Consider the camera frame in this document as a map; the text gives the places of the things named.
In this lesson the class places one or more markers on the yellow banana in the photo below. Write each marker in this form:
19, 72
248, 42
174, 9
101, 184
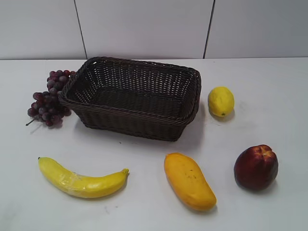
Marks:
81, 186

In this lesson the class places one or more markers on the red apple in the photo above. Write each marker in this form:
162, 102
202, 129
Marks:
256, 168

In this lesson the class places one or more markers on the orange yellow mango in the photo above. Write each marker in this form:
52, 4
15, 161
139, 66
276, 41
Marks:
188, 182

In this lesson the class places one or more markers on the dark woven rectangular basket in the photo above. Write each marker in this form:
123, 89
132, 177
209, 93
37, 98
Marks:
138, 98

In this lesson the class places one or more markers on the yellow lemon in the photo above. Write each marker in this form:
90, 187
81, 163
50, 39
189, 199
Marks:
220, 101

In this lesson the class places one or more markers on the purple grape bunch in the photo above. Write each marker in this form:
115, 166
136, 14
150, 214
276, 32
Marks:
46, 107

